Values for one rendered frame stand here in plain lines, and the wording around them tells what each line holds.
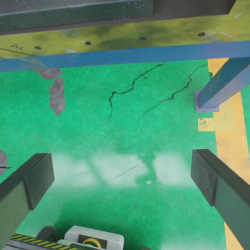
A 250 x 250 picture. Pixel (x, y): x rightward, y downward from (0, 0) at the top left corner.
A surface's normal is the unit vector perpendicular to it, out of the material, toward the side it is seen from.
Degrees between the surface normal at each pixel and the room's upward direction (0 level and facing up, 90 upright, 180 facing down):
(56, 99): 0
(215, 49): 90
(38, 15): 90
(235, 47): 90
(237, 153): 0
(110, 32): 90
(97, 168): 0
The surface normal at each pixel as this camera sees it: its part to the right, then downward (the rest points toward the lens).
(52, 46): 0.00, 0.99
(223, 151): -0.13, -0.15
